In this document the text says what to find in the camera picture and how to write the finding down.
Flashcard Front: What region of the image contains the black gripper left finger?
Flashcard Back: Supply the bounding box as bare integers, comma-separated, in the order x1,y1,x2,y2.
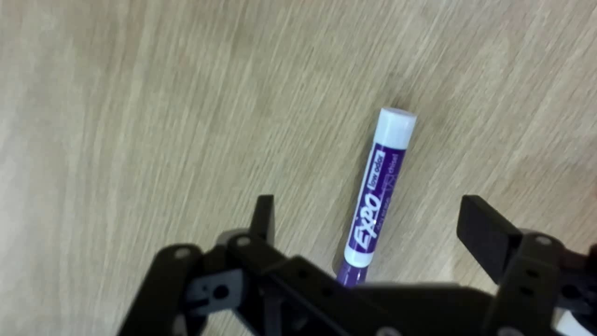
117,195,350,336

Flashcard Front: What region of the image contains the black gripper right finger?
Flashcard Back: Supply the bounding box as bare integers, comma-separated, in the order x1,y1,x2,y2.
454,195,597,336

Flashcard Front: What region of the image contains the purple Expo marker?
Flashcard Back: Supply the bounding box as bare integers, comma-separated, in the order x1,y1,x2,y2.
333,107,419,288

